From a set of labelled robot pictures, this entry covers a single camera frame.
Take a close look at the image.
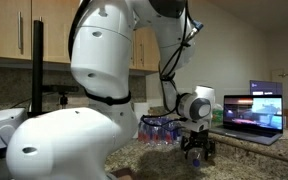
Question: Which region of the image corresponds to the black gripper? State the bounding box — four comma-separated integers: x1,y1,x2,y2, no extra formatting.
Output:
180,129,218,161

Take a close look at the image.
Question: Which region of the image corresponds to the clear Fiji water bottle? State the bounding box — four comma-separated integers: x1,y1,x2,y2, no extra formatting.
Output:
187,146,207,169

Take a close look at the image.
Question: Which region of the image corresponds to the plastic-wrapped water bottle pack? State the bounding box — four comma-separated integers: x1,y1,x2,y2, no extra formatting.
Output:
137,116,182,145

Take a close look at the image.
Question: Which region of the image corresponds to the grey laptop computer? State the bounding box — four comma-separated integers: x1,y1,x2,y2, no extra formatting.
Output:
210,94,284,146

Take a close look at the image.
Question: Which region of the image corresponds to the flat computer monitor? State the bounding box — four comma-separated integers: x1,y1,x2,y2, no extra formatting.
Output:
249,79,283,97

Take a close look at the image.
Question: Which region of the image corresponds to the white door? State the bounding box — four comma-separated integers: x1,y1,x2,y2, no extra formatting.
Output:
271,68,288,109

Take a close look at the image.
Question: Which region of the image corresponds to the black stand pole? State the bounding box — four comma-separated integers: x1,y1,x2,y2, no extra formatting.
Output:
30,19,46,118

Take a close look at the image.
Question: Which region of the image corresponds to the white VR headset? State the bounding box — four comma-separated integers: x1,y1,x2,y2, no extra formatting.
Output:
0,107,29,159

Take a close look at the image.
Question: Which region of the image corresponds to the black velcro strap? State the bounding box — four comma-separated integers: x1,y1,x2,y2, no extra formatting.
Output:
159,73,177,83
83,88,132,107

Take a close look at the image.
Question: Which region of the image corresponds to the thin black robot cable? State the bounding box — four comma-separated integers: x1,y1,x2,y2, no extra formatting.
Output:
140,0,205,129

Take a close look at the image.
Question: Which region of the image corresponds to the thick black robot hose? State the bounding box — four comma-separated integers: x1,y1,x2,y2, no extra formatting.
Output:
67,0,92,62

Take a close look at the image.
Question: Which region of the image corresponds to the silver cabinet handle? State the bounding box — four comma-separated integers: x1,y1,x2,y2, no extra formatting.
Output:
17,11,23,51

